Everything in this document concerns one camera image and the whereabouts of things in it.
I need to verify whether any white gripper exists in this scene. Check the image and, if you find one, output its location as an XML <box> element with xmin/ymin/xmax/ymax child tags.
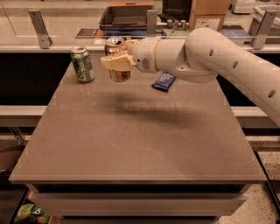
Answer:
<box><xmin>101</xmin><ymin>37</ymin><xmax>159</xmax><ymax>73</ymax></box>

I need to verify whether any orange soda can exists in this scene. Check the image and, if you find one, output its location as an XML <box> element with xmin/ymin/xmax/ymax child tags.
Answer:
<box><xmin>105</xmin><ymin>37</ymin><xmax>130</xmax><ymax>82</ymax></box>

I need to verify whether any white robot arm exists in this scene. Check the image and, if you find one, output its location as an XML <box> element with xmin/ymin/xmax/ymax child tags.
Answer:
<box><xmin>101</xmin><ymin>28</ymin><xmax>280</xmax><ymax>125</ymax></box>

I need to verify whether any green soda can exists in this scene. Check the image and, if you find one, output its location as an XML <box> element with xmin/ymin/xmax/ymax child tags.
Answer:
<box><xmin>70</xmin><ymin>46</ymin><xmax>95</xmax><ymax>83</ymax></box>

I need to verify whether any dark open tray box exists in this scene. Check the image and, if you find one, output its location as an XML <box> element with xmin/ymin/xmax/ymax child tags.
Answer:
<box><xmin>99</xmin><ymin>2</ymin><xmax>154</xmax><ymax>29</ymax></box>

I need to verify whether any blue snack bar wrapper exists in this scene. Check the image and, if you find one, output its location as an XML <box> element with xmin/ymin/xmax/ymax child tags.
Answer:
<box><xmin>151</xmin><ymin>72</ymin><xmax>176</xmax><ymax>92</ymax></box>

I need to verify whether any cardboard box with label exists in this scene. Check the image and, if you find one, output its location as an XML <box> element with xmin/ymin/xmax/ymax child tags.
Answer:
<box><xmin>189</xmin><ymin>0</ymin><xmax>230</xmax><ymax>32</ymax></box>

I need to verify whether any white table drawer front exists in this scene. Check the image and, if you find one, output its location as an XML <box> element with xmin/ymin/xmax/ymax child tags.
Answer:
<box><xmin>29</xmin><ymin>192</ymin><xmax>246</xmax><ymax>217</ymax></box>

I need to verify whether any green chip bag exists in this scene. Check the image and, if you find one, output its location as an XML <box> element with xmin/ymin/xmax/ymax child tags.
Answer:
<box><xmin>13</xmin><ymin>203</ymin><xmax>50</xmax><ymax>224</ymax></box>

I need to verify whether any middle metal glass bracket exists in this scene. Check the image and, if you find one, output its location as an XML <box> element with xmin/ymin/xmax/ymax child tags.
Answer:
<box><xmin>146</xmin><ymin>10</ymin><xmax>158</xmax><ymax>37</ymax></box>

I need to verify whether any metal glass bracket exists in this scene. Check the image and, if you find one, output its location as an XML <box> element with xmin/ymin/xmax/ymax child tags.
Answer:
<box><xmin>146</xmin><ymin>10</ymin><xmax>158</xmax><ymax>37</ymax></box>
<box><xmin>251</xmin><ymin>10</ymin><xmax>277</xmax><ymax>50</ymax></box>
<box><xmin>28</xmin><ymin>10</ymin><xmax>53</xmax><ymax>49</ymax></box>

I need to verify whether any left metal glass bracket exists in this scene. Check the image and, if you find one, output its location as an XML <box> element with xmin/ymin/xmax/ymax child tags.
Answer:
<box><xmin>28</xmin><ymin>10</ymin><xmax>53</xmax><ymax>49</ymax></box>

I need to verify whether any right metal glass bracket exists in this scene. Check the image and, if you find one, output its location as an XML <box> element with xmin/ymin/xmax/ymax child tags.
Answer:
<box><xmin>251</xmin><ymin>10</ymin><xmax>277</xmax><ymax>50</ymax></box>

